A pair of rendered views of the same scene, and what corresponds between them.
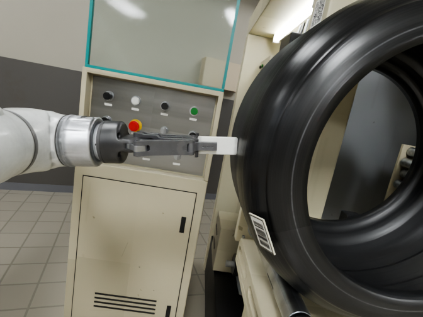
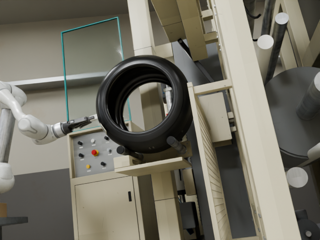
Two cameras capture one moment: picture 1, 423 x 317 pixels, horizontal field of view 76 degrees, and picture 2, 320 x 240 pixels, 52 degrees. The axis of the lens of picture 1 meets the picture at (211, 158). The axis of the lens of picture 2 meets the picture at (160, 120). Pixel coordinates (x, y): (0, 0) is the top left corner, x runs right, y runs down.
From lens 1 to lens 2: 1.64 m
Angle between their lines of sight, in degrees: 30
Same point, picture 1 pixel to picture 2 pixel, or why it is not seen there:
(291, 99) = (98, 94)
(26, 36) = (42, 155)
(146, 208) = (108, 193)
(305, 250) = (113, 126)
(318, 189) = not seen: hidden behind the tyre
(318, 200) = not seen: hidden behind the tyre
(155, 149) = (75, 121)
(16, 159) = (44, 128)
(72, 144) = (56, 128)
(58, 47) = (62, 155)
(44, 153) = (50, 132)
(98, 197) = (84, 195)
